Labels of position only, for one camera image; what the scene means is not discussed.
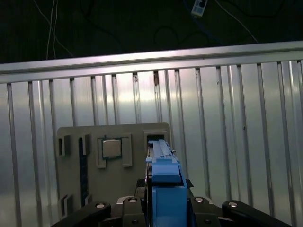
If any white power strip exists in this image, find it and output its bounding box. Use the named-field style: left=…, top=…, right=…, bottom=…
left=191, top=0, right=208, bottom=19

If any blue cable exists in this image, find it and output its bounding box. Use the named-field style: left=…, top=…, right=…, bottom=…
left=183, top=0, right=224, bottom=46

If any beige parts rack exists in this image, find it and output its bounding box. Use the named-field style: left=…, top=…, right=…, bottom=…
left=56, top=122, right=171, bottom=222

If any black cable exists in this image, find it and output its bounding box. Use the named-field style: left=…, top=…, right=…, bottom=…
left=153, top=23, right=215, bottom=46

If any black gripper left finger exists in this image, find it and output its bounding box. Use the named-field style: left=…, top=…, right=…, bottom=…
left=51, top=179, right=148, bottom=227

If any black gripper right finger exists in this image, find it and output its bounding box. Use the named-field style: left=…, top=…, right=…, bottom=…
left=185, top=179, right=292, bottom=227

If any silver CPU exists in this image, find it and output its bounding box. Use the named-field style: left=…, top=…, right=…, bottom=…
left=101, top=139, right=123, bottom=158

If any thin white cable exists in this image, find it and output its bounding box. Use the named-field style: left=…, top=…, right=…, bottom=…
left=33, top=0, right=74, bottom=61

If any aluminium table frame rail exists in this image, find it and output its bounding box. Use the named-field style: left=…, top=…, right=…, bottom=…
left=0, top=39, right=303, bottom=84

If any hard disk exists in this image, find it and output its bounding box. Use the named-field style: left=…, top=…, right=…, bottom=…
left=143, top=139, right=194, bottom=227

